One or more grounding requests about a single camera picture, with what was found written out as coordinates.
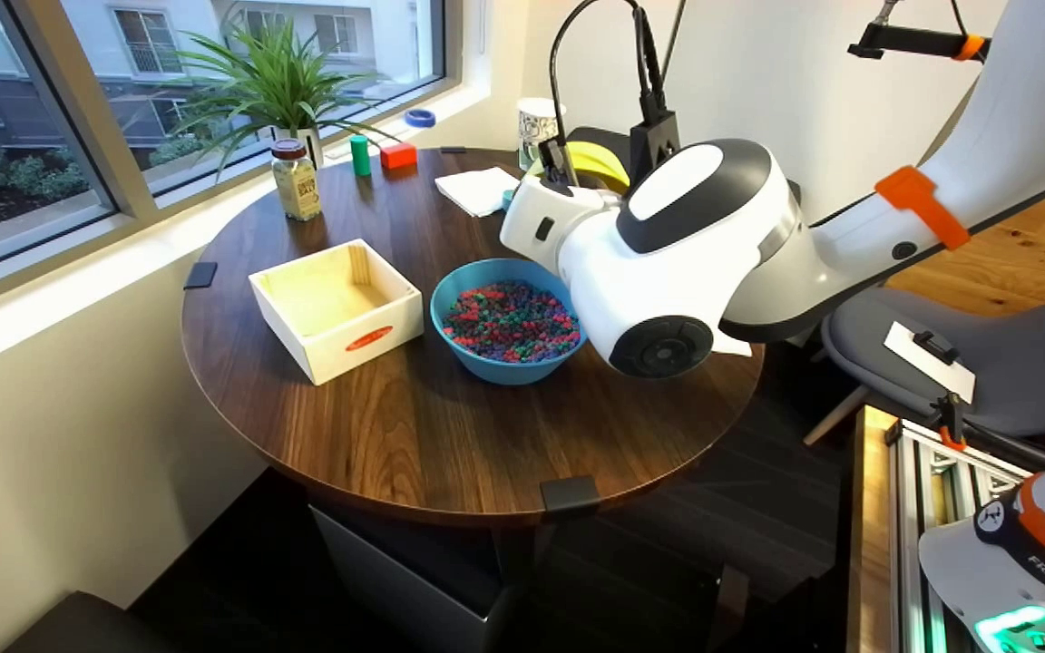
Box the colourful beads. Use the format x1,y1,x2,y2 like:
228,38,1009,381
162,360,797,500
438,282,585,368

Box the black overhead camera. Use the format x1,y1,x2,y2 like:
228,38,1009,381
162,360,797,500
846,0,995,67

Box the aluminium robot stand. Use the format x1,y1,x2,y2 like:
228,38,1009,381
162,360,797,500
846,404,1033,653

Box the white wooden box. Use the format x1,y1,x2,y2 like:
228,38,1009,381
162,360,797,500
247,237,429,389

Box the dark grey bench seat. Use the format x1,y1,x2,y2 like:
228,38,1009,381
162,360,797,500
3,588,174,653

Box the window with grey frame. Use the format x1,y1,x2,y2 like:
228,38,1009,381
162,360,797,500
0,0,455,294

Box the black table clamp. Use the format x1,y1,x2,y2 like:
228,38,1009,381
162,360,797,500
182,257,220,294

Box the white paper card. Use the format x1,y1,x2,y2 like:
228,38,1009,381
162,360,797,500
880,317,981,410

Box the patterned paper cup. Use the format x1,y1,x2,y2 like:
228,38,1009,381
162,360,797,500
514,100,560,175

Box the blue bowl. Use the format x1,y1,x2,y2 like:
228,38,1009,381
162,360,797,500
429,254,591,389

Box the yellow labelled spice jar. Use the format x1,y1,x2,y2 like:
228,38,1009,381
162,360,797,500
268,126,325,227

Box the grey chair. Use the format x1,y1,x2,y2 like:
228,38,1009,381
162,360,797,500
817,282,1045,448

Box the red block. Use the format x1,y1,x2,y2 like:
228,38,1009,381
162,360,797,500
377,141,419,181

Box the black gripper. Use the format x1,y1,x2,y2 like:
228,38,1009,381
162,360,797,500
538,136,579,188

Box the folded white napkin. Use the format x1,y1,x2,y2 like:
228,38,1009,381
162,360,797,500
433,164,524,220

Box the black spiral wrapped cable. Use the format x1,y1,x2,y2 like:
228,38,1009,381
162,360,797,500
539,0,684,187

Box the green block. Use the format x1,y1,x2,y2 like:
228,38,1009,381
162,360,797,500
347,132,377,181

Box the green potted plant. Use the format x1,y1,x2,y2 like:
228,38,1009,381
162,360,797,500
170,14,370,175

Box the grey table pedestal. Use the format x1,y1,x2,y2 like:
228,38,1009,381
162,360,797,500
303,503,526,653

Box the yellow plastic bowl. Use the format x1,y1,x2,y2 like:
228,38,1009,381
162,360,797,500
562,138,634,197

